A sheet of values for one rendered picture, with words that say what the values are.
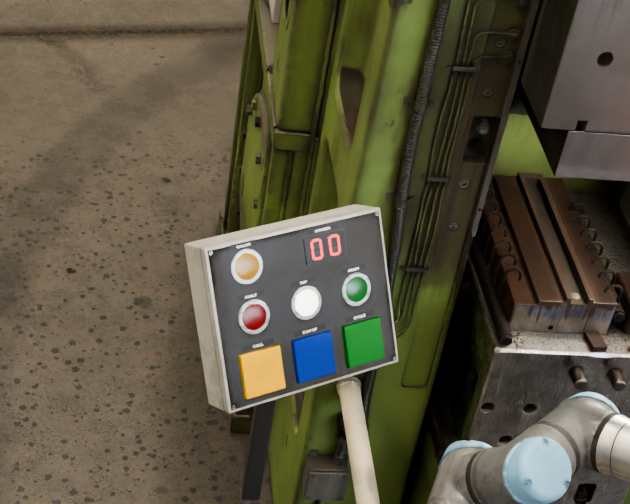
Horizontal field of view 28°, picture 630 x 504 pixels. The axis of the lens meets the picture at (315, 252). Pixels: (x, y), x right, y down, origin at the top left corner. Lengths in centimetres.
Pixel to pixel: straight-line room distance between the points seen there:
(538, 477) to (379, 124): 79
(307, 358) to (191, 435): 129
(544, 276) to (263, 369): 65
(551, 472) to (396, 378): 94
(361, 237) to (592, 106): 45
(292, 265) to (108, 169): 227
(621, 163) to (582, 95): 17
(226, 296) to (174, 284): 180
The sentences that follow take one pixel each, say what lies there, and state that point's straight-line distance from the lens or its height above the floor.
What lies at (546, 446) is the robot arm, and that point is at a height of 122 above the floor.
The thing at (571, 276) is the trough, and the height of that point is 99.
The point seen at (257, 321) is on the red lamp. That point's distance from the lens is 206.
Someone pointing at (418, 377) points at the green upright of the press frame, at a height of 65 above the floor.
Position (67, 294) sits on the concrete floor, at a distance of 377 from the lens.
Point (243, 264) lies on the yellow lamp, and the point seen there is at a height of 117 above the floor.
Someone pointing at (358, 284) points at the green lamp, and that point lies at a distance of 215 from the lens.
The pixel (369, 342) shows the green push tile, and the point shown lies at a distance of 218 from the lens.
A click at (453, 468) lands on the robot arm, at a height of 111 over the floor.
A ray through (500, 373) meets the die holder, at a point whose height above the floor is 86.
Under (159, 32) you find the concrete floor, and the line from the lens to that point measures 515.
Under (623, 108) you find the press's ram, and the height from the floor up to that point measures 142.
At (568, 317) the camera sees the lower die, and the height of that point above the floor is 95.
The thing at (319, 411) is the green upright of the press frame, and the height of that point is 54.
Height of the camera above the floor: 242
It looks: 37 degrees down
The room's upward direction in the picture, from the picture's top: 10 degrees clockwise
